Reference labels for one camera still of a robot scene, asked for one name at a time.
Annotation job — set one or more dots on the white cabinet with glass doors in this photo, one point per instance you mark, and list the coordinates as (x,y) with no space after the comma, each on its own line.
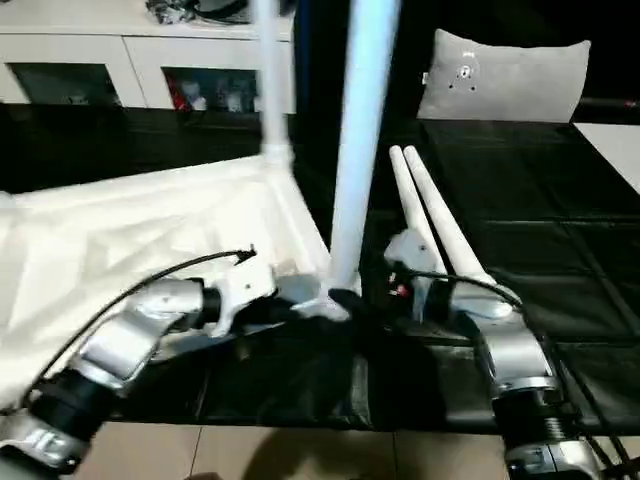
(100,50)

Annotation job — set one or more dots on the black robot body part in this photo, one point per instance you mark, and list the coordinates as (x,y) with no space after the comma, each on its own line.
(205,476)

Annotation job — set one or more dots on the white plastic table leg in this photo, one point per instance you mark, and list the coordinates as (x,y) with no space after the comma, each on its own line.
(275,90)
(365,125)
(445,210)
(407,185)

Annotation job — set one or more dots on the white plastic table top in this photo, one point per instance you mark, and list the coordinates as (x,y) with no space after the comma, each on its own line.
(125,235)

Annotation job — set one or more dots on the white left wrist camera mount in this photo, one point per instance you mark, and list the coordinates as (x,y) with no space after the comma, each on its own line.
(245,285)

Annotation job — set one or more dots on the grey printed pillow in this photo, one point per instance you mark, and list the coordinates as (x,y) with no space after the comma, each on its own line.
(510,75)

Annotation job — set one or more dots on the black monitor with red logo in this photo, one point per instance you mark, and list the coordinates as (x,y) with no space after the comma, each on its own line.
(610,107)

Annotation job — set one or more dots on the white side board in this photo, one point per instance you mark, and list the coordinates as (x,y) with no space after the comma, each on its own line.
(615,150)

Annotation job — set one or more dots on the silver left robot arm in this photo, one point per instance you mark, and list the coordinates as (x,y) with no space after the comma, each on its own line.
(130,330)

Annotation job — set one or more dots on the black sofa with gold label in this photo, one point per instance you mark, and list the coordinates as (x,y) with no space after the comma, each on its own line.
(320,50)

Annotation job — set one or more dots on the black plastic packet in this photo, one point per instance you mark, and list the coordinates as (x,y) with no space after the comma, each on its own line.
(167,10)

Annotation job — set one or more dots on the black work mat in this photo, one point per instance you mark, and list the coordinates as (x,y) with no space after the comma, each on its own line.
(550,200)

